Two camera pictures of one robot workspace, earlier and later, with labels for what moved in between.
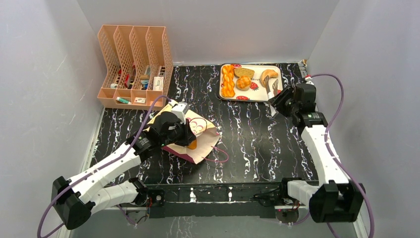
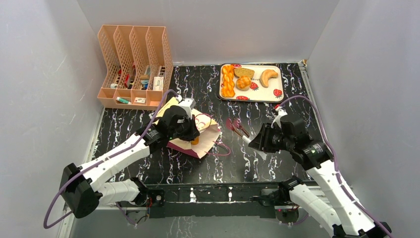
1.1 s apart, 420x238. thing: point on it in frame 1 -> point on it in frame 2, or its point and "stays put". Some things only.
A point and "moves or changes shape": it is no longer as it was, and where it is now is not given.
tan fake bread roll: [270, 73] stays put
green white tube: [123, 100] stays put
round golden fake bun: [243, 83] stays put
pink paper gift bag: [206, 135] moves or changes shape
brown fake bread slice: [239, 72] stays put
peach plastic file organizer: [138, 64] stays put
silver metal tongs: [271, 94] -> [233, 124]
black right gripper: [280, 99] -> [260, 140]
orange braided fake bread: [228, 90] stays put
